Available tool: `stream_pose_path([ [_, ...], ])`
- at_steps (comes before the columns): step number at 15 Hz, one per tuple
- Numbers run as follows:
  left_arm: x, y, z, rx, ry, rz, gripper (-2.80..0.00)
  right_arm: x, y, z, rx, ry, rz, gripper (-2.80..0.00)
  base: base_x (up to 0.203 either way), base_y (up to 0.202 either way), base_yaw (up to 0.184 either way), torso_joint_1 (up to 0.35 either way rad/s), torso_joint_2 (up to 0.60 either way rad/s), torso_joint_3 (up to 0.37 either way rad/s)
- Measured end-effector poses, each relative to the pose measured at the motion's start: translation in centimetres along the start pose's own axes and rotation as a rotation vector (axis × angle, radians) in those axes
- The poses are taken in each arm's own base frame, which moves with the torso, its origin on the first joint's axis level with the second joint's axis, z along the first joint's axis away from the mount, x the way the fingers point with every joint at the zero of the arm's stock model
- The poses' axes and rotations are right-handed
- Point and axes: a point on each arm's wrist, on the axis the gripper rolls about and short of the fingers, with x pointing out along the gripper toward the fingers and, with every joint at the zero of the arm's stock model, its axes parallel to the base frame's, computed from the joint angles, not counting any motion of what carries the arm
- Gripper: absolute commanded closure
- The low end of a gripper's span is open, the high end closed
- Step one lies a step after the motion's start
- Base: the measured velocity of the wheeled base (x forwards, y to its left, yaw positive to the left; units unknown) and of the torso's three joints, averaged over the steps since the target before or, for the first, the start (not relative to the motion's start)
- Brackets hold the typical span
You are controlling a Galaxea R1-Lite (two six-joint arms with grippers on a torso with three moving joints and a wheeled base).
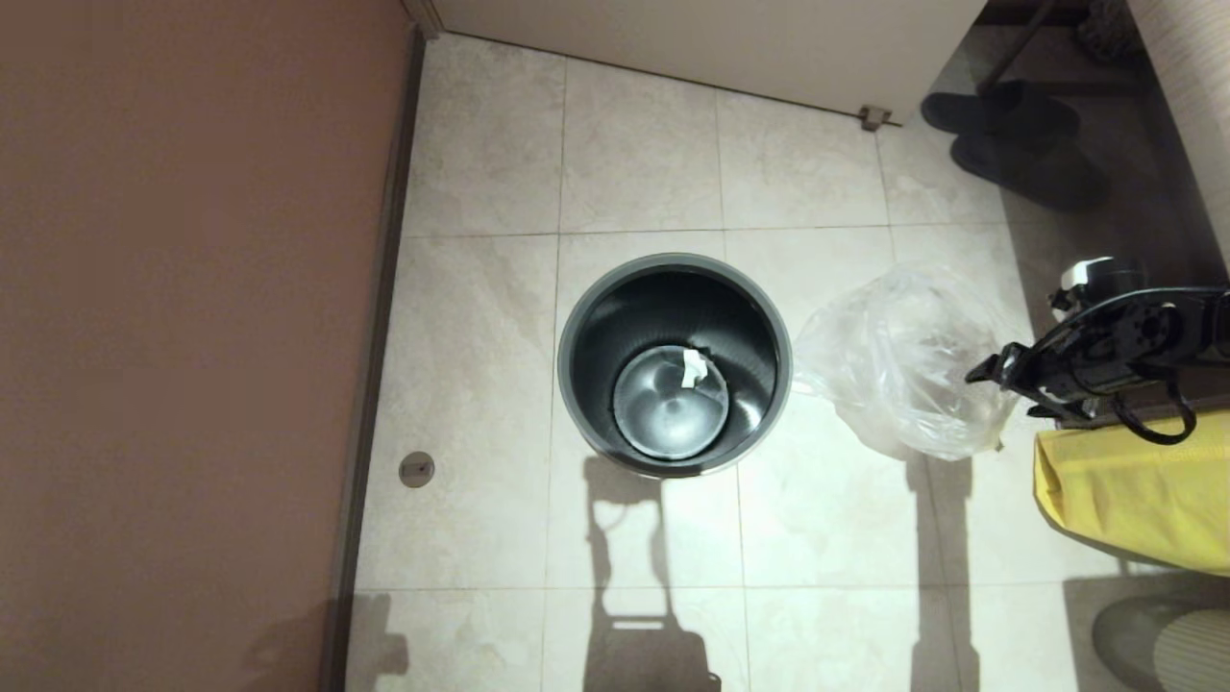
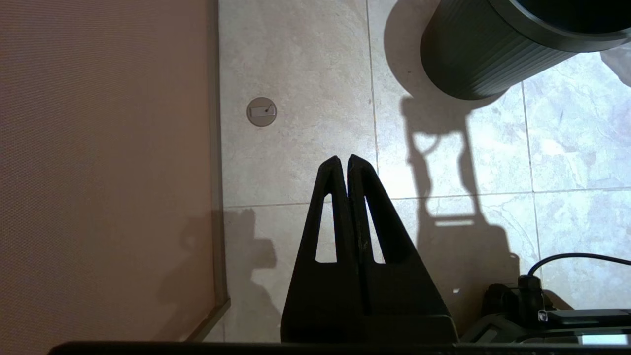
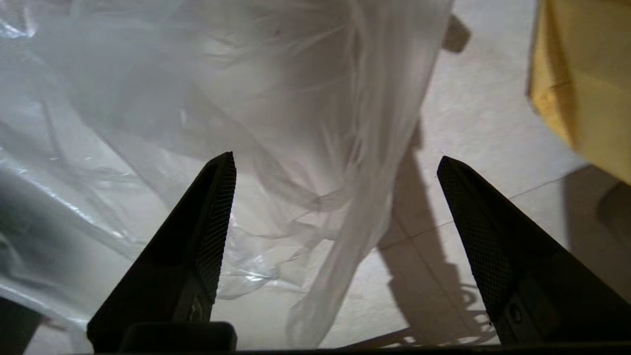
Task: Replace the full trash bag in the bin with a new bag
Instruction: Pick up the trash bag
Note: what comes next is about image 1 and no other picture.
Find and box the clear plastic trash bag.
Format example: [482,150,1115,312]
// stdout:
[793,264,1020,462]

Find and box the grey round trash bin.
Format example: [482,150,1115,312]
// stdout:
[557,253,794,479]

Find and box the yellow bag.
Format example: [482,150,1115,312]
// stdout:
[1033,408,1230,578]

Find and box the black slipper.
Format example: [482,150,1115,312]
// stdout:
[920,82,1081,140]
[949,135,1113,214]

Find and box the beige striped upholstered furniture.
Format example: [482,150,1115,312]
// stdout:
[1124,0,1230,280]

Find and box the dark furniture leg pole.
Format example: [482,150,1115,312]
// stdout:
[975,0,1058,92]

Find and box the beige ribbed round object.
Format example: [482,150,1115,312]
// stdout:
[1151,608,1230,692]

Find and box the gray fuzzy bundle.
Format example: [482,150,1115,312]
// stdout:
[1074,0,1144,66]

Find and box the white door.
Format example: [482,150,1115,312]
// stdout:
[437,0,989,126]

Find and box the grey trash bin rim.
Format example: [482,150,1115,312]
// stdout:
[557,253,794,474]

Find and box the dark wall baseboard strip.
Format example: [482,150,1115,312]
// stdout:
[320,29,430,692]

